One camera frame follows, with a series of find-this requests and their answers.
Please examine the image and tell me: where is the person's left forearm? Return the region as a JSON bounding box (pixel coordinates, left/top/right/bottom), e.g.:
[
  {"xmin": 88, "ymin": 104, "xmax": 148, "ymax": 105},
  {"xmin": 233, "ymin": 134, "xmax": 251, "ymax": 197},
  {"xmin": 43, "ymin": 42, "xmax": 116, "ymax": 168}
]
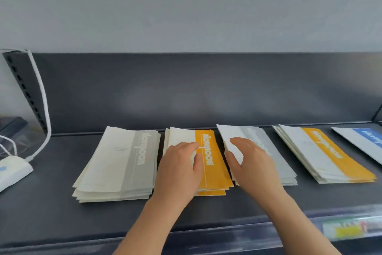
[{"xmin": 113, "ymin": 195, "xmax": 195, "ymax": 255}]

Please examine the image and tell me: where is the small orange notebook stack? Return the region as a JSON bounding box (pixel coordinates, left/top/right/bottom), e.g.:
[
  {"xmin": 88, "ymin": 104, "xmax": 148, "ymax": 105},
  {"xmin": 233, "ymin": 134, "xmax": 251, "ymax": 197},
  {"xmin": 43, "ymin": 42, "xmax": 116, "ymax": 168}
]
[
  {"xmin": 162, "ymin": 127, "xmax": 234, "ymax": 197},
  {"xmin": 272, "ymin": 124, "xmax": 377, "ymax": 184}
]

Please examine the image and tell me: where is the person's left hand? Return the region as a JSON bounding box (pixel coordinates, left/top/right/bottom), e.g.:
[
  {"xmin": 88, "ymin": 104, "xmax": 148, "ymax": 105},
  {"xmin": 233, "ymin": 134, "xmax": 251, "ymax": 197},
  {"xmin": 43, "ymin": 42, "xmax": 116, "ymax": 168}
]
[{"xmin": 152, "ymin": 141, "xmax": 204, "ymax": 208}]

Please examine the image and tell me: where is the white power strip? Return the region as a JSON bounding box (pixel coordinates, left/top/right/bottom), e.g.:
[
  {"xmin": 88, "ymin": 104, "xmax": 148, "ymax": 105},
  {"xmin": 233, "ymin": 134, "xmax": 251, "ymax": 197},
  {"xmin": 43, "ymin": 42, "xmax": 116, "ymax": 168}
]
[{"xmin": 0, "ymin": 155, "xmax": 34, "ymax": 193}]

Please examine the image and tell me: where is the clear plastic price rail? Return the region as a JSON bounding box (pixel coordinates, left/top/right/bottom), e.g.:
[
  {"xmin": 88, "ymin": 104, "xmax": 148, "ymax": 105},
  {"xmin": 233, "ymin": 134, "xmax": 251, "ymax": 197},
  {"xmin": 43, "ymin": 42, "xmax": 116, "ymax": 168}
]
[{"xmin": 0, "ymin": 204, "xmax": 382, "ymax": 255}]

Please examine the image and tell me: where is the small grey notebook stack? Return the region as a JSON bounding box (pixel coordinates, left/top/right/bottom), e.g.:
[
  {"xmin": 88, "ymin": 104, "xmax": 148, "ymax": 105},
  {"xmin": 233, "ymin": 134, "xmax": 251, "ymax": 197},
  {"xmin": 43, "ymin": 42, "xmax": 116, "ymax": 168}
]
[
  {"xmin": 216, "ymin": 124, "xmax": 298, "ymax": 187},
  {"xmin": 72, "ymin": 126, "xmax": 161, "ymax": 204}
]

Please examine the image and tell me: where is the small blue notebook stack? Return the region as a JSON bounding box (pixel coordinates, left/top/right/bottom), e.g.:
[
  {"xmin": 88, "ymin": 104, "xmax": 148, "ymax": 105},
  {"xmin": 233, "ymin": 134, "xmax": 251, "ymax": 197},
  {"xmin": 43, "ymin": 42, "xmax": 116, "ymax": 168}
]
[{"xmin": 331, "ymin": 127, "xmax": 382, "ymax": 166}]

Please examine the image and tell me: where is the thick white braided cable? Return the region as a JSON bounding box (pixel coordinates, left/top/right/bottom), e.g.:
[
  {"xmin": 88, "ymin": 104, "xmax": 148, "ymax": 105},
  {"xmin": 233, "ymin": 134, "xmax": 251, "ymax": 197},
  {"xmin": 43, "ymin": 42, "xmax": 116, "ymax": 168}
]
[{"xmin": 0, "ymin": 49, "xmax": 52, "ymax": 163}]

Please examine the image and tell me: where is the person's right hand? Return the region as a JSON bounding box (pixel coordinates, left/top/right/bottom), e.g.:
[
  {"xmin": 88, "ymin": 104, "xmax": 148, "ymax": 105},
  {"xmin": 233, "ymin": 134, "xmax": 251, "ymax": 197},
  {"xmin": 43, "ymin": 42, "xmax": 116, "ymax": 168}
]
[{"xmin": 224, "ymin": 137, "xmax": 286, "ymax": 202}]

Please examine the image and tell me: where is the person's right forearm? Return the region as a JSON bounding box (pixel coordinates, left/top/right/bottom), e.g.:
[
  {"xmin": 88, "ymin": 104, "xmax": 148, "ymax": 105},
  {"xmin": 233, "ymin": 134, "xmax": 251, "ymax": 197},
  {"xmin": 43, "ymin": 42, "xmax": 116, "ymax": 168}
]
[{"xmin": 265, "ymin": 191, "xmax": 342, "ymax": 255}]

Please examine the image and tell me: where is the dark grey back panel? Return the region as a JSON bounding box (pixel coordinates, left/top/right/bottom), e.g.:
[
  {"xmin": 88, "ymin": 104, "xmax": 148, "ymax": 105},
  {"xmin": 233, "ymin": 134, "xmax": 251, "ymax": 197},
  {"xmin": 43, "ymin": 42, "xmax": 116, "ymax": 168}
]
[{"xmin": 31, "ymin": 52, "xmax": 382, "ymax": 135}]

